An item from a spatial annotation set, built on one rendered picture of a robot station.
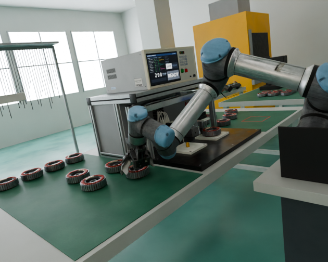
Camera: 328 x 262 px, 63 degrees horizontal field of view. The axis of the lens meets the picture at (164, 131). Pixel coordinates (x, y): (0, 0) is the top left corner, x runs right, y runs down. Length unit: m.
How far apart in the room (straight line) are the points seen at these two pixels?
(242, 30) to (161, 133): 4.24
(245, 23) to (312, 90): 4.07
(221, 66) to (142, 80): 0.52
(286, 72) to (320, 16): 5.55
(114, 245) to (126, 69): 0.98
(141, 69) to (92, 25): 7.68
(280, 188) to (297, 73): 0.40
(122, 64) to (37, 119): 6.40
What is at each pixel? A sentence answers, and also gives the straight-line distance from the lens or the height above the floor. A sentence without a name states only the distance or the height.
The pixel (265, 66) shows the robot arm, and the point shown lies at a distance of 1.06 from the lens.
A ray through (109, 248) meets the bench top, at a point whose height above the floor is 0.73.
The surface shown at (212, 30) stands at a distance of 5.35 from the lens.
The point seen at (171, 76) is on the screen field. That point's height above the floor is 1.16.
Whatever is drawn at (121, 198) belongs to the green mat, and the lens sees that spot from 1.07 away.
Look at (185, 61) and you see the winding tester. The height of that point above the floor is 1.24.
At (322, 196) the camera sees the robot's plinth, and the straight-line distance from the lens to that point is 1.00.
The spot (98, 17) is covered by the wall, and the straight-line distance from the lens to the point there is 9.31.
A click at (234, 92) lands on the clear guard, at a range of 1.57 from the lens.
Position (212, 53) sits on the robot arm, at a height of 1.23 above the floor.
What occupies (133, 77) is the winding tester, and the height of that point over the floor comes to 1.19.
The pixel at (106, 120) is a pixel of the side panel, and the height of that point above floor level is 0.97.
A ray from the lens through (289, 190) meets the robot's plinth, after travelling 1.02.
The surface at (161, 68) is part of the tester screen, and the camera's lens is 1.50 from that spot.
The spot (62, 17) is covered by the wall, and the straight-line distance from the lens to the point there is 8.63.
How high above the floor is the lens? 1.20
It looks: 13 degrees down
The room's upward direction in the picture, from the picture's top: 9 degrees counter-clockwise
